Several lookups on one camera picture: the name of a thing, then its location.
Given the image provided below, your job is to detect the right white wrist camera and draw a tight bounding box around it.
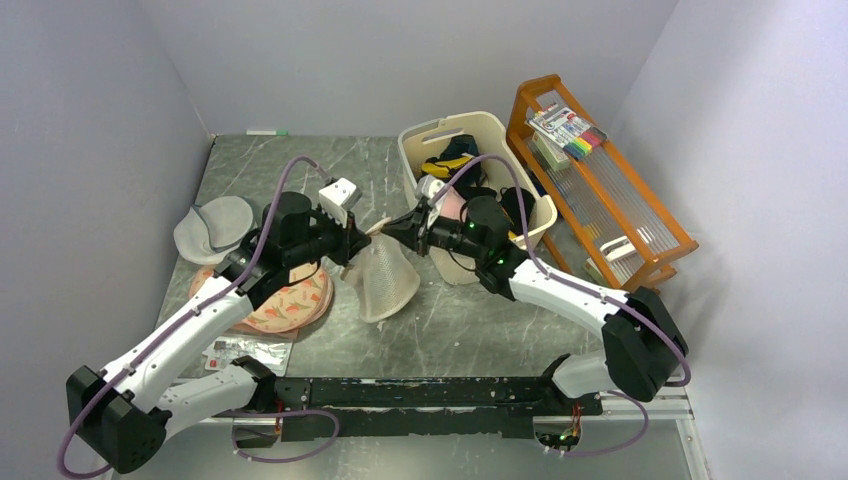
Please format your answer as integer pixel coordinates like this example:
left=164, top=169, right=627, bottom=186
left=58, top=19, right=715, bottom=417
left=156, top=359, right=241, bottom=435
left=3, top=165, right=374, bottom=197
left=414, top=175, right=465, bottom=219

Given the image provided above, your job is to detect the white mesh laundry bag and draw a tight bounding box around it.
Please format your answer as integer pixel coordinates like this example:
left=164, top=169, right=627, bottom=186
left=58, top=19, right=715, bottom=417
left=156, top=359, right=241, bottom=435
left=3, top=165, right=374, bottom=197
left=341, top=218, right=421, bottom=323

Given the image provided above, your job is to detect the floral pink laundry bag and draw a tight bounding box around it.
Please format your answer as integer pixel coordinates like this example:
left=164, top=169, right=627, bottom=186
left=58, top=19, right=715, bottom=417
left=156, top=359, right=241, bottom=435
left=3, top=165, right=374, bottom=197
left=231, top=264, right=334, bottom=336

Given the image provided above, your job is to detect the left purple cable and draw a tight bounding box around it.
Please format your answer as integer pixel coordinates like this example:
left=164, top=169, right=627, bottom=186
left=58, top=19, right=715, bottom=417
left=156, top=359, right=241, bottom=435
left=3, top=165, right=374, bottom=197
left=56, top=155, right=333, bottom=480

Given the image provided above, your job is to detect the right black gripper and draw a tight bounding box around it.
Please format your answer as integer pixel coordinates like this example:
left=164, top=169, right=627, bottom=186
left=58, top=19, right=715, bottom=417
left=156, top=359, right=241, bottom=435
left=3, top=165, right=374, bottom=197
left=383, top=202, right=486, bottom=260

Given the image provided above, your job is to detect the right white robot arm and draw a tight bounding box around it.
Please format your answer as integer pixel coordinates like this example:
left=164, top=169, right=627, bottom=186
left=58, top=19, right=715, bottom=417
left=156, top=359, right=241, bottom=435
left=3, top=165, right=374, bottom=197
left=381, top=197, right=687, bottom=414

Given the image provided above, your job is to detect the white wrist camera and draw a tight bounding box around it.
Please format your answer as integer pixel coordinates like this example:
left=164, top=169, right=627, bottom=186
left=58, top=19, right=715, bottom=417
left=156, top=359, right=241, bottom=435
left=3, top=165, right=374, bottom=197
left=318, top=178, right=362, bottom=225
left=414, top=175, right=465, bottom=219

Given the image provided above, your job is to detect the green white marker pen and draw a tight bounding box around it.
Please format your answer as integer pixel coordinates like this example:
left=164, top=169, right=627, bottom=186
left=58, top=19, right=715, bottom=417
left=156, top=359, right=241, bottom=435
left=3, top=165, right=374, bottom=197
left=245, top=129, right=289, bottom=137

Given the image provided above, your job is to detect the black bra in basket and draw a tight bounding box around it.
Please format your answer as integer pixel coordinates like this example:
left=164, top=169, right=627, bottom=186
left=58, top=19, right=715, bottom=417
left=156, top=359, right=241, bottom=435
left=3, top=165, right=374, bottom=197
left=499, top=187, right=536, bottom=236

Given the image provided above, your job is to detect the orange wooden rack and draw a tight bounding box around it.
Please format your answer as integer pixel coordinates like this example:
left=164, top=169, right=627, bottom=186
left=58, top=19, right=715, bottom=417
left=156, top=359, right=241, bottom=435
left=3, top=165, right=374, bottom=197
left=506, top=74, right=698, bottom=291

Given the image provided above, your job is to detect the cream plastic laundry basket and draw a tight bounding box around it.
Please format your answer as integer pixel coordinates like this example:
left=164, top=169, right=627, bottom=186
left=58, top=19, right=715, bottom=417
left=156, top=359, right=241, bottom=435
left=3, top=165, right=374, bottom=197
left=397, top=111, right=557, bottom=248

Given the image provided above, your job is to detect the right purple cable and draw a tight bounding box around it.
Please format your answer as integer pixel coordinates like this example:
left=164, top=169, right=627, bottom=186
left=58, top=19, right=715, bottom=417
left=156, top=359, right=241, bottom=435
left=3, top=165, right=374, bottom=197
left=430, top=154, right=692, bottom=389

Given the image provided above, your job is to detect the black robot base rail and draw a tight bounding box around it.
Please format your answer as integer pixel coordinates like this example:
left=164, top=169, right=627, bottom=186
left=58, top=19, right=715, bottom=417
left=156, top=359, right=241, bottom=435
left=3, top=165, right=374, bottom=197
left=243, top=377, right=602, bottom=442

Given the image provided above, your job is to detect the black yellow garment in basket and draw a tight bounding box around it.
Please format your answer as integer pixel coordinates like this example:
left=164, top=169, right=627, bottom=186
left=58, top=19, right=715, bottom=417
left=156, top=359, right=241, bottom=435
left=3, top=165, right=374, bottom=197
left=421, top=134, right=486, bottom=193

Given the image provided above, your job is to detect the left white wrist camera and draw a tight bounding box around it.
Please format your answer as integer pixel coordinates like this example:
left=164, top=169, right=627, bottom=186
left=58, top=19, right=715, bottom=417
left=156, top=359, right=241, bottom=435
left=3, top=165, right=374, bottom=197
left=318, top=178, right=362, bottom=225

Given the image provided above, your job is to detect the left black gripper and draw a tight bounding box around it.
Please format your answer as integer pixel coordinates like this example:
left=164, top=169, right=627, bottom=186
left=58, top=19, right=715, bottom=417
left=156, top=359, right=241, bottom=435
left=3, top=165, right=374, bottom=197
left=285, top=202, right=370, bottom=267

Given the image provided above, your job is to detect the coloured marker pen pack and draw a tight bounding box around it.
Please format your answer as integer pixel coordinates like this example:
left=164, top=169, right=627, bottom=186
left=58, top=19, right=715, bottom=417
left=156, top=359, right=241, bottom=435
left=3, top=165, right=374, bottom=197
left=527, top=103, right=607, bottom=160

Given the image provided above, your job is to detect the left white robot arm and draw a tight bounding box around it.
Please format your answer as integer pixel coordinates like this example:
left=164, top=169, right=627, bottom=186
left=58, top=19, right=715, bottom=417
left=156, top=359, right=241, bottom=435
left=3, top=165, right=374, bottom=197
left=66, top=183, right=370, bottom=474

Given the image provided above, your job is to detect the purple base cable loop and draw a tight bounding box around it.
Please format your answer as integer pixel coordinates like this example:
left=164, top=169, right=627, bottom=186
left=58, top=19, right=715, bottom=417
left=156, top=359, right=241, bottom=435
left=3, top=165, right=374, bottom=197
left=230, top=407, right=342, bottom=464

